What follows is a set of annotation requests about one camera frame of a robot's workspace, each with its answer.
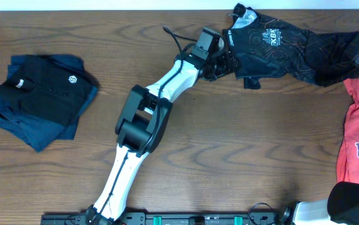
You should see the black orange-patterned jersey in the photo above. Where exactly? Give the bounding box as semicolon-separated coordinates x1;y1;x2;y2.
222;3;359;89

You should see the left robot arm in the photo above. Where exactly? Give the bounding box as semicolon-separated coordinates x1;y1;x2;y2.
86;47;239;224

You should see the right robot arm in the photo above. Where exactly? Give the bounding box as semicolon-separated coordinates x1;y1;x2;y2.
278;32;359;224

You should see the navy blue folded shirt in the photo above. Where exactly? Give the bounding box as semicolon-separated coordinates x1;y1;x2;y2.
0;56;97;152

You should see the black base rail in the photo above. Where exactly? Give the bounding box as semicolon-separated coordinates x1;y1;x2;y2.
41;212;278;225

